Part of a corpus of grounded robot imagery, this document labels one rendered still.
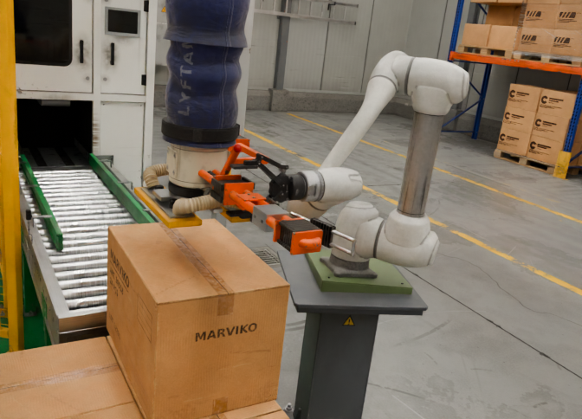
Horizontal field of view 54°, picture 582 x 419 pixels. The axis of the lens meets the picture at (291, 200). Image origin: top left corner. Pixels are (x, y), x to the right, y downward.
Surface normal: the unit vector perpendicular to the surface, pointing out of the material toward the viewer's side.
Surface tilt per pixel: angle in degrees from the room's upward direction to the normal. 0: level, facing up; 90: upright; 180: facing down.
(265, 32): 90
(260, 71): 90
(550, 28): 90
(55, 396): 0
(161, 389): 90
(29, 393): 0
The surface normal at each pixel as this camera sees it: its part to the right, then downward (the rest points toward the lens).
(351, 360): 0.15, 0.30
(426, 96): -0.42, 0.36
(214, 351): 0.48, 0.30
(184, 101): -0.12, -0.02
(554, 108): -0.87, 0.09
